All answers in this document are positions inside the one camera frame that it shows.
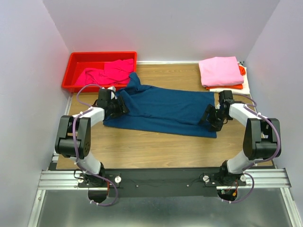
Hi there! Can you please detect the folded cream t shirt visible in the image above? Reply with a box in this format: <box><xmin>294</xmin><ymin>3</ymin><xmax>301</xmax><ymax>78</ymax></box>
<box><xmin>209</xmin><ymin>67</ymin><xmax>250</xmax><ymax>95</ymax></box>

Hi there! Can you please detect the magenta t shirt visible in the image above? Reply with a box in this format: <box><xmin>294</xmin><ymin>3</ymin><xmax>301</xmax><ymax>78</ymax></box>
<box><xmin>74</xmin><ymin>59</ymin><xmax>134</xmax><ymax>87</ymax></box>

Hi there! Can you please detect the dark blue t shirt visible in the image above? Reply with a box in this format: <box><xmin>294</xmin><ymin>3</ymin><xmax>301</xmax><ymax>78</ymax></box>
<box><xmin>103</xmin><ymin>72</ymin><xmax>217</xmax><ymax>138</ymax></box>

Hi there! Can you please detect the red plastic bin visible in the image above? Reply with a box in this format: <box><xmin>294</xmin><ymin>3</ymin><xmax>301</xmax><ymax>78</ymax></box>
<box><xmin>62</xmin><ymin>51</ymin><xmax>137</xmax><ymax>92</ymax></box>

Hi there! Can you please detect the folded pink t shirt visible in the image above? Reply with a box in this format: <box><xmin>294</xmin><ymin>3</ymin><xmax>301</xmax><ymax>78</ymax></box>
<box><xmin>198</xmin><ymin>56</ymin><xmax>244</xmax><ymax>87</ymax></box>

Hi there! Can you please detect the folded orange t shirt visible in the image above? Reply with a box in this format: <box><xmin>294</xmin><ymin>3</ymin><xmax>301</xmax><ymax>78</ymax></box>
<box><xmin>206</xmin><ymin>64</ymin><xmax>246</xmax><ymax>90</ymax></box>

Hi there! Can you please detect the aluminium rail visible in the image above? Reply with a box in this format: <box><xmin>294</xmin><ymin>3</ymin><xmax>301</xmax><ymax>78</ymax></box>
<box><xmin>37</xmin><ymin>169</ymin><xmax>291</xmax><ymax>190</ymax></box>

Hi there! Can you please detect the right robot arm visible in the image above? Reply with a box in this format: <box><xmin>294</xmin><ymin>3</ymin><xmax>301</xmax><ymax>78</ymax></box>
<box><xmin>199</xmin><ymin>90</ymin><xmax>281</xmax><ymax>186</ymax></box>

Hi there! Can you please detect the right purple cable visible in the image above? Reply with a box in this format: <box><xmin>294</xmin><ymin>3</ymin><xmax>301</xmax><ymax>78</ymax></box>
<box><xmin>221</xmin><ymin>92</ymin><xmax>282</xmax><ymax>204</ymax></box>

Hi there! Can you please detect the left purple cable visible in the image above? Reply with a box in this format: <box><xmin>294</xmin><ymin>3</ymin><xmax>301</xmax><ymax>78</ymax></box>
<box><xmin>72</xmin><ymin>84</ymin><xmax>119</xmax><ymax>207</ymax></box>

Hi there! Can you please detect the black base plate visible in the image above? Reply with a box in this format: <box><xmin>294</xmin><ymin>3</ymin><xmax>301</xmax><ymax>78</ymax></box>
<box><xmin>76</xmin><ymin>167</ymin><xmax>246</xmax><ymax>204</ymax></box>

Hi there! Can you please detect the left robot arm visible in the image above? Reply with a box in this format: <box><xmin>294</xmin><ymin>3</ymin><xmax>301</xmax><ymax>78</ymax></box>
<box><xmin>55</xmin><ymin>86</ymin><xmax>129</xmax><ymax>186</ymax></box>

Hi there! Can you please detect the purple cable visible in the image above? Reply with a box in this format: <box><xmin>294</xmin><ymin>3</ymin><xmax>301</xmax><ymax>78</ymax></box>
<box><xmin>221</xmin><ymin>92</ymin><xmax>282</xmax><ymax>204</ymax></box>
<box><xmin>72</xmin><ymin>84</ymin><xmax>119</xmax><ymax>207</ymax></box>

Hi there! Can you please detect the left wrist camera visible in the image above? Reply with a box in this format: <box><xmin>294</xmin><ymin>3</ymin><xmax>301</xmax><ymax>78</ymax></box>
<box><xmin>107</xmin><ymin>86</ymin><xmax>116</xmax><ymax>100</ymax></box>

